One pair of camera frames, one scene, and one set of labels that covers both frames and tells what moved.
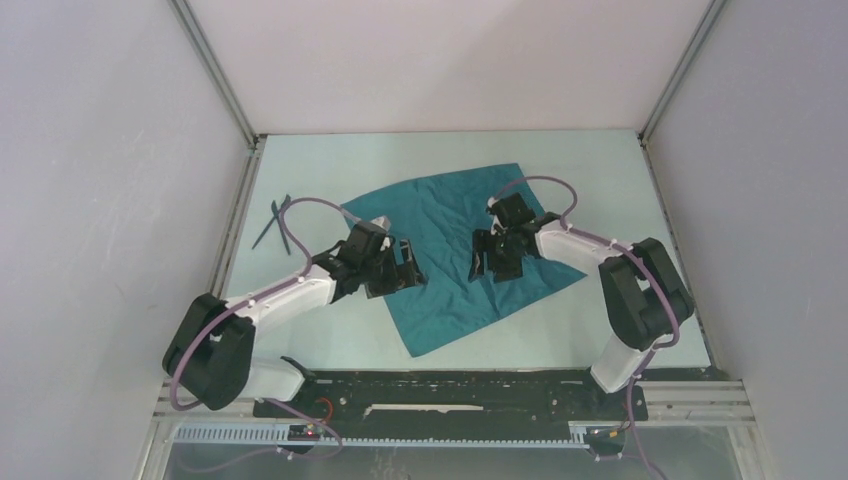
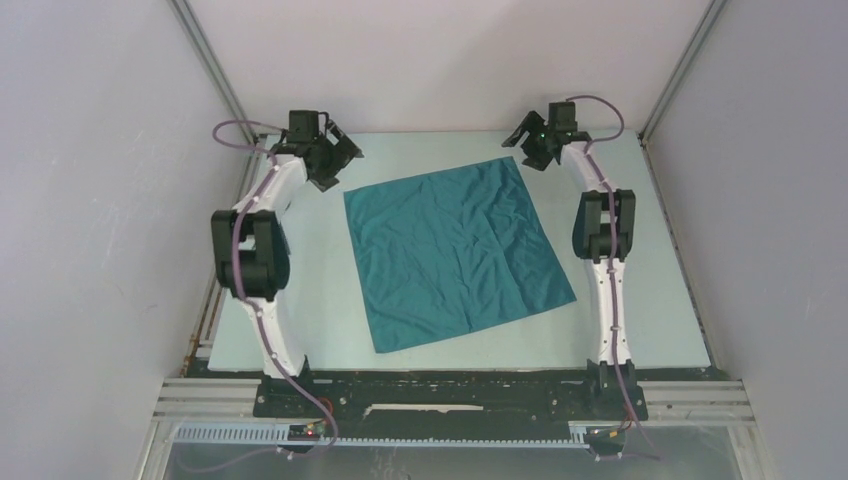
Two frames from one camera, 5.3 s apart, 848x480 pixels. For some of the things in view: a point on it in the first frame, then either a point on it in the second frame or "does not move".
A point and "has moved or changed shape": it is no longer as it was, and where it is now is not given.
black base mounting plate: (461, 402) does not move
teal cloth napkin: (440, 215) has moved or changed shape
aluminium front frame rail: (705, 401) does not move
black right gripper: (484, 240) to (532, 122)
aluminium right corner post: (710, 16) does not move
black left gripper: (400, 276) to (325, 179)
